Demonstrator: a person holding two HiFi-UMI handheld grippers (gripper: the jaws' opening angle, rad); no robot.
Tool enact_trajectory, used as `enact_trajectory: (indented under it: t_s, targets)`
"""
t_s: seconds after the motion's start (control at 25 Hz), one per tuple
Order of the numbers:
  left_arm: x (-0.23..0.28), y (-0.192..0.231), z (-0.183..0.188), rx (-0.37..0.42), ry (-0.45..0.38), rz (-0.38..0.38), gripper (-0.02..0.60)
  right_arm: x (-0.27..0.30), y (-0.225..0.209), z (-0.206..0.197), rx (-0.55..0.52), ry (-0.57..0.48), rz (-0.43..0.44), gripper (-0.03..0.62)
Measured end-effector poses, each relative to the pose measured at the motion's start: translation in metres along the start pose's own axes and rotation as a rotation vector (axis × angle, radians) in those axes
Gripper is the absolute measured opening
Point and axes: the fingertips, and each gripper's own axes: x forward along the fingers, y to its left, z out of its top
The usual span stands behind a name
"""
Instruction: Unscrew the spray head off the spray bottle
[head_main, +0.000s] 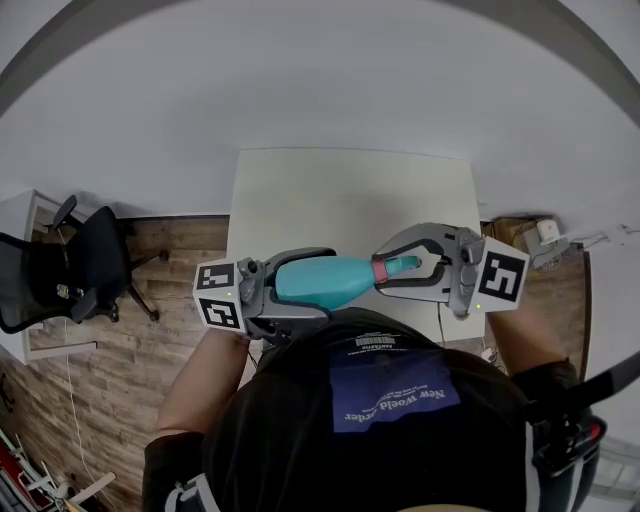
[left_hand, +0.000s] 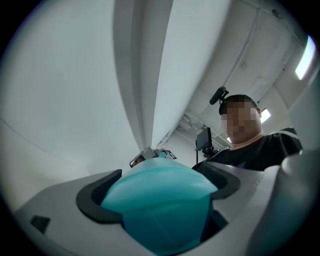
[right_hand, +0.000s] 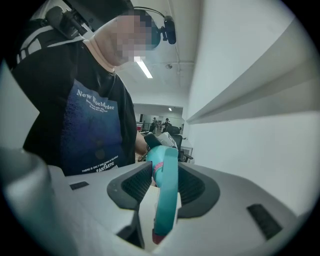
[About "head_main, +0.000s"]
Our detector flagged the teal spray bottle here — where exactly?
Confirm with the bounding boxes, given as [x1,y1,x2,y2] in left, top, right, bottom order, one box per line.
[274,254,377,311]

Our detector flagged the white square table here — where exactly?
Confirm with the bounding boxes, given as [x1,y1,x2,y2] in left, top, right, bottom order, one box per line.
[225,147,487,346]

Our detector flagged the brown cardboard box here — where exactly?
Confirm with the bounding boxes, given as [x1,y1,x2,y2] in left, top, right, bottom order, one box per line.
[492,215,556,251]

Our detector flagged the person's left forearm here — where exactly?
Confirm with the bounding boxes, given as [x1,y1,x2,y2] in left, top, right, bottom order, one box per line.
[154,327,251,436]

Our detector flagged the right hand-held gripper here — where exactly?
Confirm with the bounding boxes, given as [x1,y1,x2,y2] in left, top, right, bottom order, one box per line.
[371,223,531,322]

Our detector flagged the black mesh office chair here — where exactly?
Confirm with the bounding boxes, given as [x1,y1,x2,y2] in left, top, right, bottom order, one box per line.
[0,193,170,335]

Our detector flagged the thin white floor cable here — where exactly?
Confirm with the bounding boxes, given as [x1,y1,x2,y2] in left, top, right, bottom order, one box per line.
[63,317,119,509]

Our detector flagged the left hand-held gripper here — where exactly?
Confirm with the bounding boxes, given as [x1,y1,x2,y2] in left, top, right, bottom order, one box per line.
[193,247,338,349]

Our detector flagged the person's black t-shirt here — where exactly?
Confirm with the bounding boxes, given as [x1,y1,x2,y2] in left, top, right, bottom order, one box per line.
[142,305,609,512]

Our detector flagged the white wall-mounted box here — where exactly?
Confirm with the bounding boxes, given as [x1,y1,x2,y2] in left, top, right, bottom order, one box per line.
[602,223,635,246]

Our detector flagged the grey network switch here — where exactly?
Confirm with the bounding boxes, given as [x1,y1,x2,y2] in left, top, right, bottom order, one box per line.
[522,232,571,271]

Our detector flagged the person's right forearm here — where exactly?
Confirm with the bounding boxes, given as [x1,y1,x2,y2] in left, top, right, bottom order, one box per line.
[485,308,571,376]

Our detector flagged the black harness with grey straps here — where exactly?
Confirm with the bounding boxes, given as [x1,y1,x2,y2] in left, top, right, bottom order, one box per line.
[164,349,640,512]

